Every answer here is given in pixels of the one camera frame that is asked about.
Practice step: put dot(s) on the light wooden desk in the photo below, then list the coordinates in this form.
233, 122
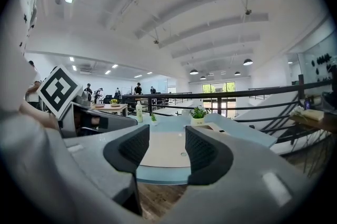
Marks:
110, 107

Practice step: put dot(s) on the small green potted plant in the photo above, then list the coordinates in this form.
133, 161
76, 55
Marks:
153, 119

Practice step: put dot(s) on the beige box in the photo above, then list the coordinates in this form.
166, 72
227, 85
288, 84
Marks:
313, 115

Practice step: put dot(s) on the white star print shirt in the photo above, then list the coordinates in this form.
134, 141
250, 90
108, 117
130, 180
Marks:
29, 7

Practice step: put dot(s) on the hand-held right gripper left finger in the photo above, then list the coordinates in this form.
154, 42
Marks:
126, 149

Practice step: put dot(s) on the wooden side table hairpin legs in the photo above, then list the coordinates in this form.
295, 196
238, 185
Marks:
321, 124

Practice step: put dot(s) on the pale green drink bottle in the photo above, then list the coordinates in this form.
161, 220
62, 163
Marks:
139, 112

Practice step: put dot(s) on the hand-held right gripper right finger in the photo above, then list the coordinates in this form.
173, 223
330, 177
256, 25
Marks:
208, 154

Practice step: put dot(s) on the yellow flowers in pot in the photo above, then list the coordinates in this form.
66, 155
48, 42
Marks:
114, 101

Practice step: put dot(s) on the black metal railing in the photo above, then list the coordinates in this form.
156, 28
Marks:
263, 92

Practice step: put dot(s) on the light blue table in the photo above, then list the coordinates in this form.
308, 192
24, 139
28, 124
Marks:
168, 122

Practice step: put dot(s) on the person's left forearm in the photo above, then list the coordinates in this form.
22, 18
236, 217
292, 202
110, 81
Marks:
39, 115

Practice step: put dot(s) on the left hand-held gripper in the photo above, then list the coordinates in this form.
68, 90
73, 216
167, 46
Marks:
59, 91

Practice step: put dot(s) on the flowering plant in white pot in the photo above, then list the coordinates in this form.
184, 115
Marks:
198, 115

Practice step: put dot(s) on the white flower bunch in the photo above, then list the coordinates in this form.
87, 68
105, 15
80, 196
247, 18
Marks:
297, 111

